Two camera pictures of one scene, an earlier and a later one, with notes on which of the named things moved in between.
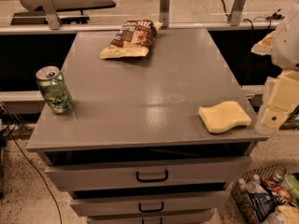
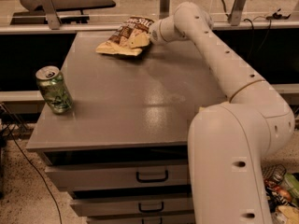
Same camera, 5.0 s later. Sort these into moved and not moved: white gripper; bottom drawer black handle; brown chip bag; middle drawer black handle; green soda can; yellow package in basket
Moved: white gripper; brown chip bag
Not moved: green soda can; middle drawer black handle; bottom drawer black handle; yellow package in basket
